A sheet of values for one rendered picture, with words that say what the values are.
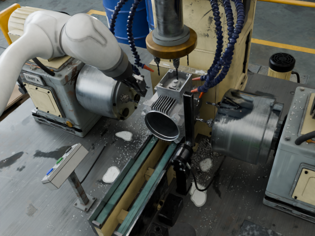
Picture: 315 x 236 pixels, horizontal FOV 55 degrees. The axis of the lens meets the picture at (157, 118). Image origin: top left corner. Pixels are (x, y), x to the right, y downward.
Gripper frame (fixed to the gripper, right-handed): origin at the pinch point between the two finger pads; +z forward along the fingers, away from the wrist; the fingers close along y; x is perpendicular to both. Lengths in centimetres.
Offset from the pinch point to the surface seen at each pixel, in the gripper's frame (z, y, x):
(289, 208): 29, -59, 20
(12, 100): 114, 184, 13
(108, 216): 6.6, -3.8, 45.3
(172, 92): 9.5, -7.8, -4.9
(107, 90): 6.7, 17.7, 2.3
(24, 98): 123, 181, 7
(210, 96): 22.8, -18.5, -11.2
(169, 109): 10.4, -8.9, 1.5
